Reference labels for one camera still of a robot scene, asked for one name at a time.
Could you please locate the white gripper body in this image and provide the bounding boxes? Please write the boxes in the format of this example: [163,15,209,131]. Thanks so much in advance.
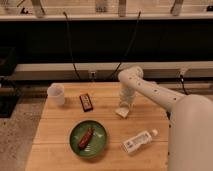
[119,93,135,109]

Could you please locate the white sponge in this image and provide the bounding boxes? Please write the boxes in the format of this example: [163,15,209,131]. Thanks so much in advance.
[115,107,130,118]

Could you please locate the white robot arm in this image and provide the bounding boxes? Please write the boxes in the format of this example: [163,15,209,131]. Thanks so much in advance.
[118,66,213,171]

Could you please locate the dark chocolate bar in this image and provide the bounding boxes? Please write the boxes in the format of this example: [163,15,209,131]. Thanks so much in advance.
[79,94,93,112]

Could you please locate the white plastic bottle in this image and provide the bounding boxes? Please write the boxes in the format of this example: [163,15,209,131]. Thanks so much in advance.
[122,129,158,154]

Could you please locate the green plate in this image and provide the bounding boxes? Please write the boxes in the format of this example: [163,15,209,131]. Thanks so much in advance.
[69,120,108,159]

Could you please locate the brown sausage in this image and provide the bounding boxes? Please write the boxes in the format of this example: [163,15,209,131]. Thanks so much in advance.
[78,128,93,150]

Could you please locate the clear plastic cup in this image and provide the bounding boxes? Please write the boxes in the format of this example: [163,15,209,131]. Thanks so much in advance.
[47,84,65,106]

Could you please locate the black box at left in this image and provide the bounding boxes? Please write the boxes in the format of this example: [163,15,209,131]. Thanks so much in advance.
[0,46,19,118]

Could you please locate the wall power outlet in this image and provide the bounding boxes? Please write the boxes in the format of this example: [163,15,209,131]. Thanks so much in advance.
[88,70,96,82]

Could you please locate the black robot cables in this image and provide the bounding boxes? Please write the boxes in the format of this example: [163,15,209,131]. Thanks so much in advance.
[179,73,190,96]

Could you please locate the right black hanging cable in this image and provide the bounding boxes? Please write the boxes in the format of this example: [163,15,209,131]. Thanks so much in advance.
[105,10,142,81]

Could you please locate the black hanging cable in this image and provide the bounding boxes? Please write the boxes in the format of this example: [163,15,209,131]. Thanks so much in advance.
[105,10,142,81]
[62,11,82,81]

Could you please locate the left black hanging cable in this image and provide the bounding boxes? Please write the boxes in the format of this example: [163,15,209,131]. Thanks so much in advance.
[62,11,82,81]

